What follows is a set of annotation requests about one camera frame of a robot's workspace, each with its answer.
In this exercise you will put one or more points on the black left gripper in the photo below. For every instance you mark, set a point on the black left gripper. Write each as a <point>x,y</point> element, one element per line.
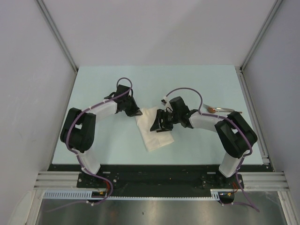
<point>135,110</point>

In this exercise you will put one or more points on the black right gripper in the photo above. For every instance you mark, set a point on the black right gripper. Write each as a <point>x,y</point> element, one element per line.
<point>158,125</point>

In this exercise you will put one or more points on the white cloth napkin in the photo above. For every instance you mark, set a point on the white cloth napkin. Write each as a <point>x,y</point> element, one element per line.
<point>152,139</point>

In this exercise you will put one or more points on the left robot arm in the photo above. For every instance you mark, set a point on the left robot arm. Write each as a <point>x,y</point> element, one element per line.
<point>78,132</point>

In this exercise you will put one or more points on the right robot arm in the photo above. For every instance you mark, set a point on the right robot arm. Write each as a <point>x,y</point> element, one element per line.
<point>235,134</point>

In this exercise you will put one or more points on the silver metal fork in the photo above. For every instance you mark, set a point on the silver metal fork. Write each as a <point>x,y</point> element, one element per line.
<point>206,106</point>

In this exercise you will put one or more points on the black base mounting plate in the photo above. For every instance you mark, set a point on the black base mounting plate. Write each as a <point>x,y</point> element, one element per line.
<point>226,196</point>

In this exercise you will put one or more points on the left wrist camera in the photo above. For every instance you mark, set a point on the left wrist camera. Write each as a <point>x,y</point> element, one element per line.
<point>124,91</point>

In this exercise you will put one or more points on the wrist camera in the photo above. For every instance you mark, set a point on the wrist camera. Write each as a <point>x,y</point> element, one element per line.
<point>124,91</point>
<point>175,105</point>

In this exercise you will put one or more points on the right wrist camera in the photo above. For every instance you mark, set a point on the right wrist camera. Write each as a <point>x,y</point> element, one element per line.
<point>175,105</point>

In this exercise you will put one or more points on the white slotted cable duct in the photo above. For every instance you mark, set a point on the white slotted cable duct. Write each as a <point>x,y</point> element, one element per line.
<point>206,195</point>

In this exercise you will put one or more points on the left aluminium corner post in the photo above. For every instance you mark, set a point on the left aluminium corner post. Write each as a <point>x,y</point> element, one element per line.
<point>56,33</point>

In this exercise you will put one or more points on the aluminium corner post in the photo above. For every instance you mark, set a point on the aluminium corner post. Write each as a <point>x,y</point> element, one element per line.
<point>56,33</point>
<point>262,32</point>

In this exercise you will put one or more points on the aluminium frame rail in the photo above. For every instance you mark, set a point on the aluminium frame rail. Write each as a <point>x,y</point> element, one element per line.
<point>250,181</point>

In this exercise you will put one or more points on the right aluminium corner post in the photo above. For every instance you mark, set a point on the right aluminium corner post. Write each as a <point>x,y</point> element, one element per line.
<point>262,32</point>

